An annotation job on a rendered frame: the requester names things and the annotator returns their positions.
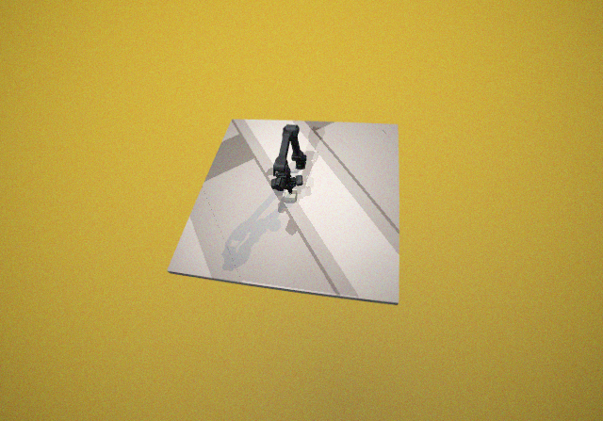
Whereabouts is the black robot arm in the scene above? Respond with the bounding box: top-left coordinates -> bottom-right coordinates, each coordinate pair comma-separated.
273,124 -> 307,191

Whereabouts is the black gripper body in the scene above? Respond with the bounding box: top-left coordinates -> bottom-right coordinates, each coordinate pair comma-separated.
271,175 -> 303,189

